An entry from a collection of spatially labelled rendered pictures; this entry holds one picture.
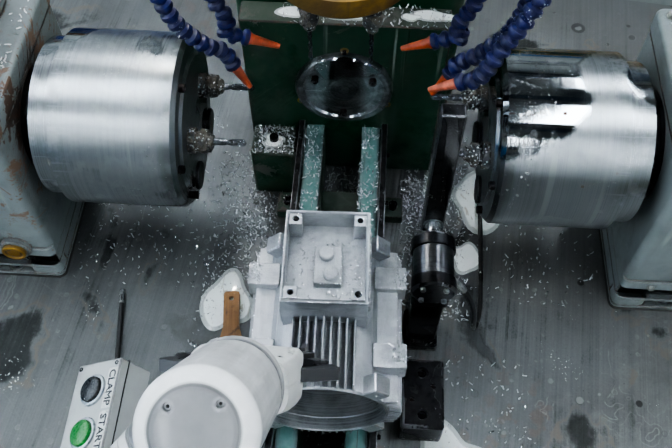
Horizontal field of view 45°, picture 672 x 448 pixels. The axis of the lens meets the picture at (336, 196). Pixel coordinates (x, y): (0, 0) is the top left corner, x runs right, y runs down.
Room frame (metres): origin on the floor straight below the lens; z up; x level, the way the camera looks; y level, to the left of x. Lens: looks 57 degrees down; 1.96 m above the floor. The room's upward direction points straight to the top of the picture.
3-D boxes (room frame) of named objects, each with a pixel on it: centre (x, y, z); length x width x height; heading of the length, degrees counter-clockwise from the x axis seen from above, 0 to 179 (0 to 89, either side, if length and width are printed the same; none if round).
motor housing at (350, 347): (0.41, 0.01, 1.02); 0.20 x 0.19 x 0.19; 178
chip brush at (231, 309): (0.47, 0.16, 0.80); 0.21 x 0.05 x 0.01; 3
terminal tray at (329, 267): (0.45, 0.01, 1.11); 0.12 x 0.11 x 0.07; 178
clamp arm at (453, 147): (0.58, -0.13, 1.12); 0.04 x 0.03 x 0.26; 176
